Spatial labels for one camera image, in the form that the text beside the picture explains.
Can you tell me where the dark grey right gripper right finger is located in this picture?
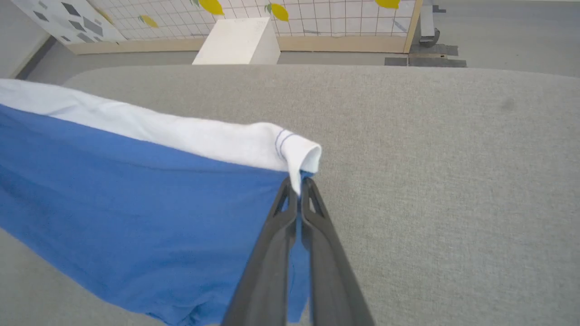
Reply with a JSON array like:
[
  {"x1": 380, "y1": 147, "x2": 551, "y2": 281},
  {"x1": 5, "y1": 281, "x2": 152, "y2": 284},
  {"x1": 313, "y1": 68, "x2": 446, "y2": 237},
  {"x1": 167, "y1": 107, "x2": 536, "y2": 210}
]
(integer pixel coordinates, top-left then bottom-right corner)
[{"x1": 300, "y1": 177, "x2": 376, "y2": 326}]

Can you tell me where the blue and white garment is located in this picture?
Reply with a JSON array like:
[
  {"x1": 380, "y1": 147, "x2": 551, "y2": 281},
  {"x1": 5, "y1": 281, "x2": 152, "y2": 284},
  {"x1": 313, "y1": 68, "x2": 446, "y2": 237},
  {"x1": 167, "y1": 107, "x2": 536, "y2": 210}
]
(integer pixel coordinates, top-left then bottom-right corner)
[{"x1": 0, "y1": 78, "x2": 323, "y2": 326}]

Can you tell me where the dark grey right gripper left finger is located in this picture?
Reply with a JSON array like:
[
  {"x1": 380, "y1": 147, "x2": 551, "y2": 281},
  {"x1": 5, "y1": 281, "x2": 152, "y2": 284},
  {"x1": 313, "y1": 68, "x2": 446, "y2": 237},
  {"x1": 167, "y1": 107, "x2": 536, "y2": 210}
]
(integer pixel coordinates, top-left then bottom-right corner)
[{"x1": 221, "y1": 177, "x2": 300, "y2": 326}]

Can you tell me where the white box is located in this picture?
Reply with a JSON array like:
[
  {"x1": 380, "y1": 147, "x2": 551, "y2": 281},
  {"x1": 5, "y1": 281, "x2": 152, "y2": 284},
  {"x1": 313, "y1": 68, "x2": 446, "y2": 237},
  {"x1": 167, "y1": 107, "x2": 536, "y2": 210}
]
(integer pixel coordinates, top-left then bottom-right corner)
[{"x1": 192, "y1": 17, "x2": 281, "y2": 65}]

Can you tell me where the grey terrazzo pattern panel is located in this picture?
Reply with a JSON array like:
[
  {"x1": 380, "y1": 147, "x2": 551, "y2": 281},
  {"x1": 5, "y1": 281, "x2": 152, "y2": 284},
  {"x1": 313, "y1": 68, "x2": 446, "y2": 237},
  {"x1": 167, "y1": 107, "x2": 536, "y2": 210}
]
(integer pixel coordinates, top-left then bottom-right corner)
[{"x1": 11, "y1": 0, "x2": 128, "y2": 45}]

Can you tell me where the lemon print grid panel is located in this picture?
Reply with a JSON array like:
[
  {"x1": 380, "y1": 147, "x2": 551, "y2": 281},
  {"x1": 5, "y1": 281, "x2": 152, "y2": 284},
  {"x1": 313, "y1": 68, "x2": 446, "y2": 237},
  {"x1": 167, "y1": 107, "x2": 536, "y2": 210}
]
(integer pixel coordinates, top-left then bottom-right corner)
[{"x1": 86, "y1": 0, "x2": 424, "y2": 54}]

